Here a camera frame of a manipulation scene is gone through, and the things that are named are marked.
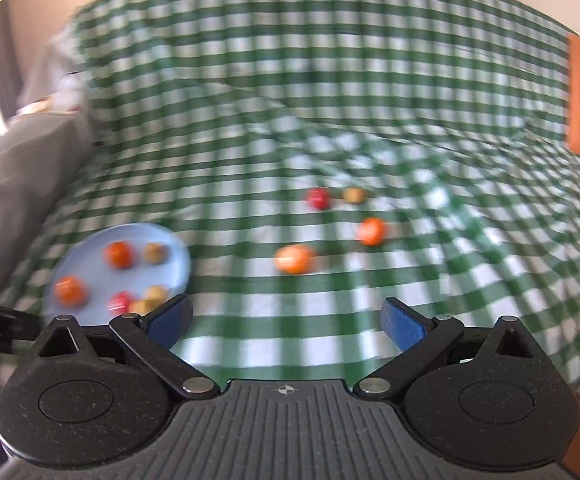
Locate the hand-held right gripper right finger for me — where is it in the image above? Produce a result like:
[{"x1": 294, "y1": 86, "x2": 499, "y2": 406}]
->
[{"x1": 354, "y1": 297, "x2": 540, "y2": 402}]

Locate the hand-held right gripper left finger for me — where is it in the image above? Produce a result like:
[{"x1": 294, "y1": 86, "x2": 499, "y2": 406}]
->
[{"x1": 32, "y1": 294, "x2": 221, "y2": 402}]

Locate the small red fruit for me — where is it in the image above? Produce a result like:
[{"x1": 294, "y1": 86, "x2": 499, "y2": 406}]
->
[
  {"x1": 108, "y1": 291, "x2": 133, "y2": 316},
  {"x1": 307, "y1": 187, "x2": 331, "y2": 211}
]

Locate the small orange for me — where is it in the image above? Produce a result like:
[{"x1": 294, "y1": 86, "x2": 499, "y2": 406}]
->
[
  {"x1": 104, "y1": 241, "x2": 135, "y2": 269},
  {"x1": 357, "y1": 217, "x2": 387, "y2": 246},
  {"x1": 54, "y1": 275, "x2": 89, "y2": 306}
]

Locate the light blue plate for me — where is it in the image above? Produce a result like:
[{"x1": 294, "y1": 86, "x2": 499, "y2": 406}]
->
[{"x1": 42, "y1": 223, "x2": 192, "y2": 326}]

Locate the large orange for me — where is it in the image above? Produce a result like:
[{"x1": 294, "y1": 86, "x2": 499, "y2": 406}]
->
[{"x1": 275, "y1": 244, "x2": 317, "y2": 275}]

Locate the grey fabric cover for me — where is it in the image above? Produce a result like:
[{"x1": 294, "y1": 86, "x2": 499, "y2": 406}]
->
[{"x1": 0, "y1": 110, "x2": 96, "y2": 301}]

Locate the green checked tablecloth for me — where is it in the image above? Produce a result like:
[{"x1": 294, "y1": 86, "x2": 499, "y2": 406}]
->
[{"x1": 0, "y1": 0, "x2": 580, "y2": 396}]

